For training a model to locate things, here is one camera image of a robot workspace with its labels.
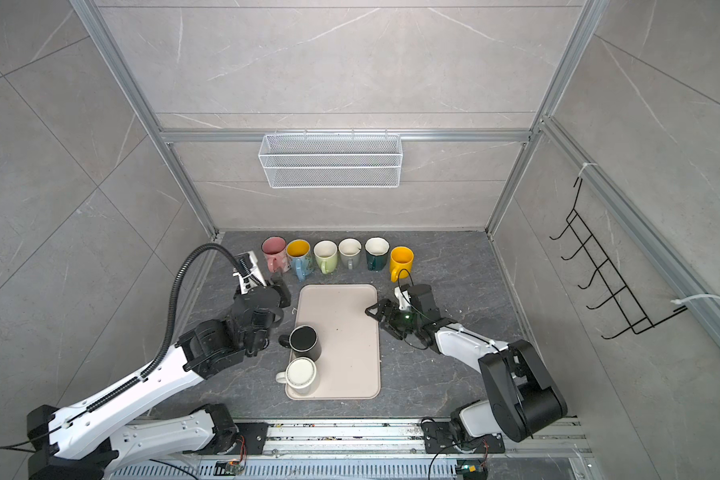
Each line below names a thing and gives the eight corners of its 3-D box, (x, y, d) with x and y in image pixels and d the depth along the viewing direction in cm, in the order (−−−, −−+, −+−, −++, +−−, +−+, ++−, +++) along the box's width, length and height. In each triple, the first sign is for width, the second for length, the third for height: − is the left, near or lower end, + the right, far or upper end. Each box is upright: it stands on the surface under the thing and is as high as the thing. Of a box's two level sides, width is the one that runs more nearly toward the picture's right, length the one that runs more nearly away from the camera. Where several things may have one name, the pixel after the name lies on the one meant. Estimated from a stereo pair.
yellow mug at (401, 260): (390, 284, 105) (392, 268, 98) (389, 261, 112) (391, 245, 105) (412, 284, 105) (416, 268, 98) (410, 261, 112) (413, 245, 105)
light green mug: (314, 281, 106) (310, 264, 98) (318, 256, 113) (314, 239, 106) (337, 281, 106) (335, 264, 98) (339, 256, 113) (337, 239, 106)
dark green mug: (371, 277, 108) (371, 257, 99) (362, 260, 113) (361, 240, 104) (392, 270, 110) (394, 250, 101) (382, 254, 115) (384, 233, 106)
